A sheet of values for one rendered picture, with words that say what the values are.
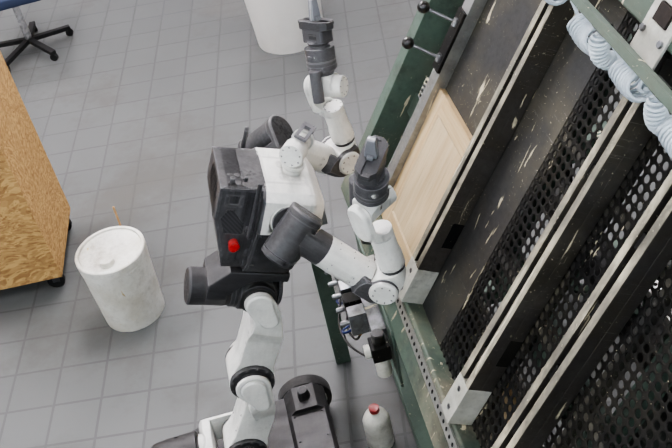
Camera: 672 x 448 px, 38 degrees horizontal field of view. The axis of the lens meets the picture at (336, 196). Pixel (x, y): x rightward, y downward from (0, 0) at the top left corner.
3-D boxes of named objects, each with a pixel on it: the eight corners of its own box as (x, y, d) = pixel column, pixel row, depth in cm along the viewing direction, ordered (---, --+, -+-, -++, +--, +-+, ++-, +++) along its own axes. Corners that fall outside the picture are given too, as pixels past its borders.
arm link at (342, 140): (353, 113, 291) (369, 160, 304) (335, 99, 299) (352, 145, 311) (324, 132, 289) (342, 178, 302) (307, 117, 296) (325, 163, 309)
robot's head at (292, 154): (275, 169, 262) (281, 141, 257) (287, 152, 270) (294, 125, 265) (297, 177, 261) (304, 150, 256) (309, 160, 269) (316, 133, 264)
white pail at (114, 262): (107, 288, 445) (72, 211, 415) (170, 278, 443) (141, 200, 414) (98, 340, 420) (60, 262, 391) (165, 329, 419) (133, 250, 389)
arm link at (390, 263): (393, 246, 244) (412, 298, 256) (397, 218, 252) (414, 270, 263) (353, 251, 247) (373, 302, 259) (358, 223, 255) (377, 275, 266)
